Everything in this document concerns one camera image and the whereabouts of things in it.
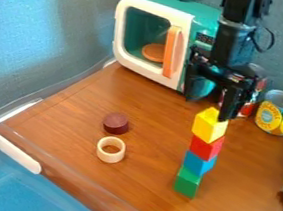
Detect blue cube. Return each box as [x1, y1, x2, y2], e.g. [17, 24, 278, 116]
[180, 149, 220, 180]

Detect cream ring block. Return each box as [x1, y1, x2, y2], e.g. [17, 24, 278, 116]
[93, 133, 128, 166]

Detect toy microwave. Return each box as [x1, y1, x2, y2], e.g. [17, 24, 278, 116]
[103, 0, 226, 98]

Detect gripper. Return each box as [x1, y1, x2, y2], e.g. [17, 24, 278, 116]
[179, 44, 272, 128]

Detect dark red cylinder block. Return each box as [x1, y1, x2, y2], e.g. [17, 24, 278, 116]
[100, 111, 132, 138]

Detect red cube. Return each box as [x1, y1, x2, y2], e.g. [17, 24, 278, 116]
[186, 131, 227, 165]

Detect yellow labelled can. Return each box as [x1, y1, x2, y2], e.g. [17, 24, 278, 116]
[252, 86, 283, 137]

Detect green cube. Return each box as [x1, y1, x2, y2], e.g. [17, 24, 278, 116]
[172, 164, 206, 201]

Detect yellow cube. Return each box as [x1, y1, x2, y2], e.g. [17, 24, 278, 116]
[189, 104, 232, 147]

